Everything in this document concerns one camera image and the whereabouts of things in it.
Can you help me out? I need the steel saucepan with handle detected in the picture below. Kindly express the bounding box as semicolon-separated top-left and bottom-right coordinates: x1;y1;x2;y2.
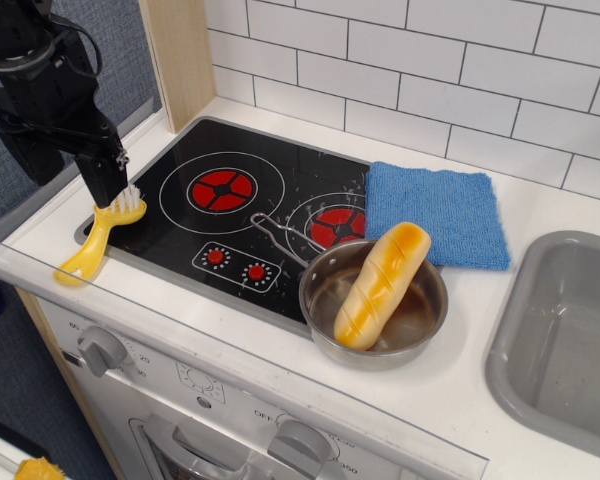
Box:
249;212;450;373

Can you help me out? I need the grey oven knob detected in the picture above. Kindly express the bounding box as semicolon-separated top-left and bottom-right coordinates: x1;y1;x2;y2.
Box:
268;420;332;467
78;326;127;378

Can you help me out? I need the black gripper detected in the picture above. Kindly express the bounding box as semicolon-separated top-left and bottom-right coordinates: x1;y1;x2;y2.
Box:
0;49;128;207

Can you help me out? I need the grey left oven knob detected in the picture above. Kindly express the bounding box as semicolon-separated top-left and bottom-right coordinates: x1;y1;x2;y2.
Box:
78;326;127;378

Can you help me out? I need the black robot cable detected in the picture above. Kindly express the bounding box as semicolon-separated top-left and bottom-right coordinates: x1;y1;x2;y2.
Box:
49;13;104;76

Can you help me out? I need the grey sink basin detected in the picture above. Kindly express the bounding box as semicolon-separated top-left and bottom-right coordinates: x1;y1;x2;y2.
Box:
485;231;600;457

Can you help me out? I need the blue cloth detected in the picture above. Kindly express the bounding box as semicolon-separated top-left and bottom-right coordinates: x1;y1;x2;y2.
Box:
365;162;510;271

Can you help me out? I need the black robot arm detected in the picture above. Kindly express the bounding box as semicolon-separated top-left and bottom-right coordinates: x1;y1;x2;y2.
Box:
0;1;128;208

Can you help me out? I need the toy bread loaf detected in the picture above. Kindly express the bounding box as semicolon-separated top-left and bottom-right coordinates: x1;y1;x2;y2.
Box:
333;222;432;351

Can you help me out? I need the yellow object bottom left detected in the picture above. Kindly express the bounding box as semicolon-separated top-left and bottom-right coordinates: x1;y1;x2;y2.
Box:
14;457;67;480

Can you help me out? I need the grey right oven knob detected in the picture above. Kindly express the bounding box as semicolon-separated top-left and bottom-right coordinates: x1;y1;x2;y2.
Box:
268;420;332;467

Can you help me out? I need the yellow dish brush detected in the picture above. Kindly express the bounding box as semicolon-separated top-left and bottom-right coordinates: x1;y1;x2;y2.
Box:
53;184;147;286

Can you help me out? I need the white toy oven front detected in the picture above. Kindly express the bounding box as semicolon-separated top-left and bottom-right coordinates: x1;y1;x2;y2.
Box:
35;294;431;480

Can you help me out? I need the black toy stove top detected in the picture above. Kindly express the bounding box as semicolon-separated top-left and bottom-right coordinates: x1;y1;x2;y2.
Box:
73;116;376;341

